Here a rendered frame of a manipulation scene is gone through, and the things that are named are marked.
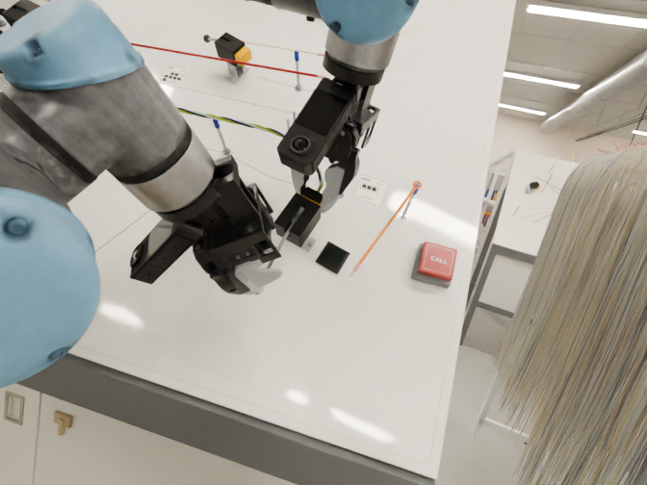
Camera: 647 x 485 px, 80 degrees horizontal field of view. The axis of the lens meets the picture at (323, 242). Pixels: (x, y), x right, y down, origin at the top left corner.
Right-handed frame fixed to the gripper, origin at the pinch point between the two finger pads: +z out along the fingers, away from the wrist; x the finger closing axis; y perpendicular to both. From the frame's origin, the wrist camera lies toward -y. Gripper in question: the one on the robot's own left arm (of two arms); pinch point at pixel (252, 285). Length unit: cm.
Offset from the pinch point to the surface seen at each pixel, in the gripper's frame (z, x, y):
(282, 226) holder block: -3.0, 5.5, 6.4
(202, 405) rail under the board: 6.2, -11.4, -11.4
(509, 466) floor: 191, -21, 45
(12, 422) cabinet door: 9.2, -3.6, -47.3
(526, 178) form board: 238, 172, 161
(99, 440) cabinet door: 12.7, -9.5, -33.0
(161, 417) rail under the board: 6.3, -11.2, -17.7
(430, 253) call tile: 8.9, 0.9, 24.8
